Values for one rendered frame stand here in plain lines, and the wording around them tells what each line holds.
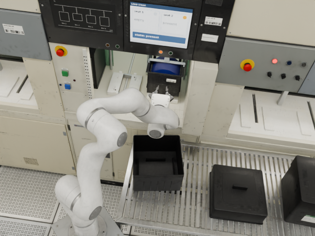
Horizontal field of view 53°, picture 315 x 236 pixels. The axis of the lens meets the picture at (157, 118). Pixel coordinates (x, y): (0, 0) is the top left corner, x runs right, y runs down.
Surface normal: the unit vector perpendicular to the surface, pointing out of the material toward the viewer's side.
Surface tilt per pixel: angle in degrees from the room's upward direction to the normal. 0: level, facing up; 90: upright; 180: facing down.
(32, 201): 0
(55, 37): 90
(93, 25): 90
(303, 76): 90
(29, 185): 0
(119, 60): 0
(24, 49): 90
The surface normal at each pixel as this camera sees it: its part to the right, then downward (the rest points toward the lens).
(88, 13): -0.12, 0.74
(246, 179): 0.07, -0.66
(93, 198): 0.75, 0.09
